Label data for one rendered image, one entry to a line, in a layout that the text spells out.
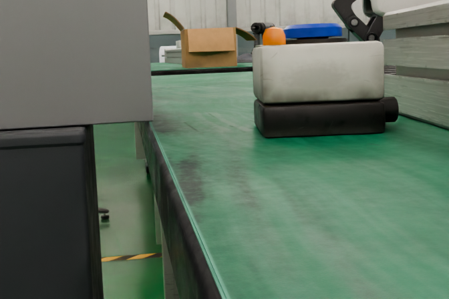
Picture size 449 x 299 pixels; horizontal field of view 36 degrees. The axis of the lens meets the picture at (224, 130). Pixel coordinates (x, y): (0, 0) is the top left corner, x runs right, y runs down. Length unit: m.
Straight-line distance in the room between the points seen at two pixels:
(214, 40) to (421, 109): 2.20
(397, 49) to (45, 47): 0.29
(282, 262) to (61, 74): 0.43
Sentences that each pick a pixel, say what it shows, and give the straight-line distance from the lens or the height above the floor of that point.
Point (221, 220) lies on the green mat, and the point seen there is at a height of 0.78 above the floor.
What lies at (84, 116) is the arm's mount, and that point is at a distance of 0.60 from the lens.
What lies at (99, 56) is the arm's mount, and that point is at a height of 0.84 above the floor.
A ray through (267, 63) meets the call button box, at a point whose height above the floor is 0.83.
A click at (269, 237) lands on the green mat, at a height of 0.78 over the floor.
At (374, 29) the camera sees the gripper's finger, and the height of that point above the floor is 0.85.
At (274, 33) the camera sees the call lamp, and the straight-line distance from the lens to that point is 0.45.
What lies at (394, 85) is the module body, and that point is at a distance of 0.59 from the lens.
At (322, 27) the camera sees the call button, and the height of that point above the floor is 0.85.
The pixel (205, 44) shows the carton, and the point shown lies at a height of 0.87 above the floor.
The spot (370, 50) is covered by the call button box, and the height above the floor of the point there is 0.83.
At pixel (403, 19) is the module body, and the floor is 0.86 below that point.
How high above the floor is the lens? 0.84
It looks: 6 degrees down
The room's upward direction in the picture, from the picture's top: 2 degrees counter-clockwise
